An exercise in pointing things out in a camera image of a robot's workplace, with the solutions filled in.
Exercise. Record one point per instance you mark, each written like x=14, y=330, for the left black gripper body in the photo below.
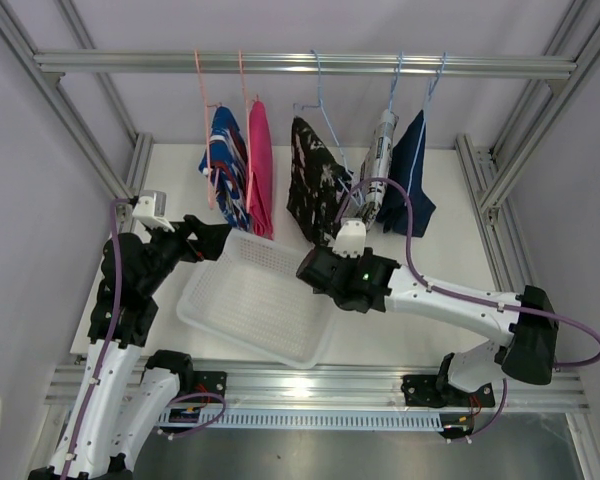
x=168, y=249

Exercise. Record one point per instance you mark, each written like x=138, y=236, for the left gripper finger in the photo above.
x=208, y=250
x=211, y=237

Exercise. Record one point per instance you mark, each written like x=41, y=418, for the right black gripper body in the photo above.
x=353, y=261

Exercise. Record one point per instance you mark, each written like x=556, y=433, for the pink hanger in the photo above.
x=249, y=183
x=205, y=140

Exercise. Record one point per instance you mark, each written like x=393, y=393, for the white plastic basket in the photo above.
x=251, y=297

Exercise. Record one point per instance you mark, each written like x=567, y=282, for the blue white patterned trousers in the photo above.
x=225, y=164

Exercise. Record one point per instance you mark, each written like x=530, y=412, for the black white patterned trousers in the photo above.
x=321, y=230

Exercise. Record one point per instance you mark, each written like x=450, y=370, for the blue hanger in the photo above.
x=394, y=84
x=330, y=125
x=429, y=94

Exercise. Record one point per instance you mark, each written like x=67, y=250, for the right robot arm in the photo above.
x=520, y=336

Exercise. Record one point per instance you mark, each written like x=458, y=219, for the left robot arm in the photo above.
x=104, y=435

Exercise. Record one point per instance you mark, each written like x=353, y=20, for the pink trousers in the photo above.
x=263, y=170

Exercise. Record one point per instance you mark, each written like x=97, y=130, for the white black print trousers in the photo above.
x=377, y=165

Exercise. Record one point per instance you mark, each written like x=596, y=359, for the navy blue trousers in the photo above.
x=407, y=169

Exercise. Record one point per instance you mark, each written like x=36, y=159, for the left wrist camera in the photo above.
x=149, y=210

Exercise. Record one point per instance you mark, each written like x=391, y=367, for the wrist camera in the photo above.
x=149, y=210
x=351, y=239

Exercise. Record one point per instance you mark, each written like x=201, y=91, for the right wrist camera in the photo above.
x=351, y=239

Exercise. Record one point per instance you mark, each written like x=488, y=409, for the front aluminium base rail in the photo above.
x=253, y=385

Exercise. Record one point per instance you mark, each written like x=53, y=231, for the white slotted cable duct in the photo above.
x=330, y=420

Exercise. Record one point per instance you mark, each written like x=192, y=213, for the right aluminium frame struts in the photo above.
x=491, y=173

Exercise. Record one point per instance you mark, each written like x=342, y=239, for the aluminium frame struts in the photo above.
x=491, y=173
x=22, y=46

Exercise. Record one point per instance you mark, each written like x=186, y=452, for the aluminium hanging rail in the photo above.
x=217, y=62

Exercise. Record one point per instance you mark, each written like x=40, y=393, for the left aluminium frame struts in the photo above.
x=22, y=46

